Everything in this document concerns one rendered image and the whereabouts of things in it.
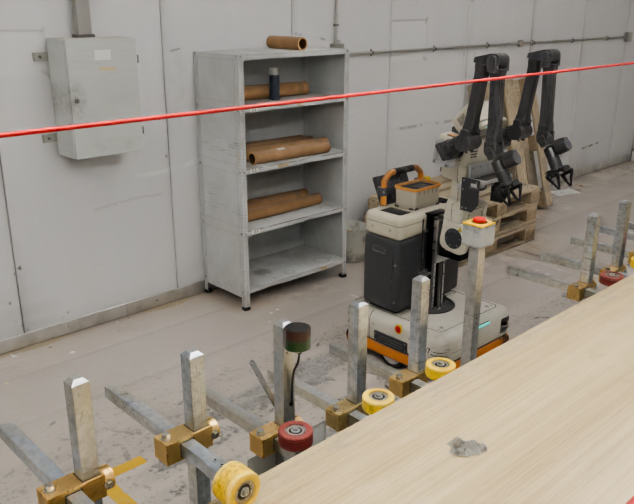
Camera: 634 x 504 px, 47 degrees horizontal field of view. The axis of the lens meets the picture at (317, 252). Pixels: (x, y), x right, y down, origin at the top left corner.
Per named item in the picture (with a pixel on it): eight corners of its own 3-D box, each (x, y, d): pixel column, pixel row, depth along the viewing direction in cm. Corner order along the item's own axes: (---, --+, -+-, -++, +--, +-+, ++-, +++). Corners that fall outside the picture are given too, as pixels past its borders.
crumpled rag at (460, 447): (445, 455, 157) (445, 446, 156) (446, 438, 164) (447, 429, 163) (487, 461, 155) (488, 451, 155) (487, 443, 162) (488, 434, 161)
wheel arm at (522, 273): (506, 276, 293) (507, 266, 291) (511, 274, 295) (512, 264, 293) (611, 307, 263) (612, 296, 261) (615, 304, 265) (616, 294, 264)
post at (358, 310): (345, 463, 199) (348, 301, 184) (354, 458, 201) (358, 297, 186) (354, 468, 197) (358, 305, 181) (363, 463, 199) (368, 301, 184)
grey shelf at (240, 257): (204, 291, 485) (192, 51, 435) (303, 261, 544) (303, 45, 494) (245, 311, 455) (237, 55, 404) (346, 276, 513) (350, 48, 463)
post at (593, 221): (572, 333, 281) (588, 213, 265) (577, 330, 283) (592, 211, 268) (581, 335, 278) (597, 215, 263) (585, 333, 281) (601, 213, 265)
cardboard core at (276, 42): (266, 35, 462) (297, 37, 441) (275, 35, 467) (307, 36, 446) (266, 48, 464) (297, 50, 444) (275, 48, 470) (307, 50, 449)
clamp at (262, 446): (249, 450, 173) (248, 432, 171) (292, 428, 181) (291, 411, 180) (264, 460, 169) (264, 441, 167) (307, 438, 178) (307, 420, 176)
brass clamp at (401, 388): (386, 391, 207) (387, 375, 205) (417, 376, 216) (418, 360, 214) (403, 399, 203) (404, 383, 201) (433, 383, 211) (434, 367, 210)
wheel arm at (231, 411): (188, 396, 196) (187, 382, 194) (198, 392, 198) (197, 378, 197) (296, 468, 166) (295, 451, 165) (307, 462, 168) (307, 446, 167)
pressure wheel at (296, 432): (271, 470, 169) (270, 427, 166) (297, 456, 175) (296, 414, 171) (294, 485, 164) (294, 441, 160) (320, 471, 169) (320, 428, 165)
